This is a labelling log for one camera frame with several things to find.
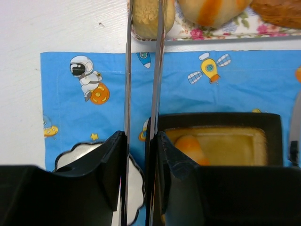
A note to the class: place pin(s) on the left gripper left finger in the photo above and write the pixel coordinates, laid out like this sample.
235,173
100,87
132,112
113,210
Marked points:
82,193

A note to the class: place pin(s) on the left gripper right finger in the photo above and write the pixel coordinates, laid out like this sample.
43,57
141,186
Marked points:
195,195

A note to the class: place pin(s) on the metal food tongs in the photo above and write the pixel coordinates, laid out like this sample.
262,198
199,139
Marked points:
127,117

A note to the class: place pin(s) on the small round bun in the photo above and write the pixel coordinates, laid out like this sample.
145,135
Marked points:
145,18

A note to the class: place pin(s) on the striped croissant roll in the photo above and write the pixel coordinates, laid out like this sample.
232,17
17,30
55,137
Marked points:
191,147

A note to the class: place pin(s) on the large orange twisted bread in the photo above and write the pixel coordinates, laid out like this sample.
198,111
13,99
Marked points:
212,13

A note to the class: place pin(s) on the white scalloped bowl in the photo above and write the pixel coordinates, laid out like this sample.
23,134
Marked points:
136,184

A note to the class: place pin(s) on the black square plate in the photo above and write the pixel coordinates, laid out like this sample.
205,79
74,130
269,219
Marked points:
269,124

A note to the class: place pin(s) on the blue cartoon placemat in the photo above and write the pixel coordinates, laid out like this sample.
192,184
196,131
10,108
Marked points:
84,95

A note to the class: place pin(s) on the floral rectangular tray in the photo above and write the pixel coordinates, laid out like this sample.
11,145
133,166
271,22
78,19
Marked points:
246,25

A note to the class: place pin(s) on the brown flaky pastry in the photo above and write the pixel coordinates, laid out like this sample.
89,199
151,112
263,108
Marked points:
283,13

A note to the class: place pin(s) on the knife with patterned handle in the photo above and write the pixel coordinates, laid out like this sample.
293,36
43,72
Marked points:
295,133

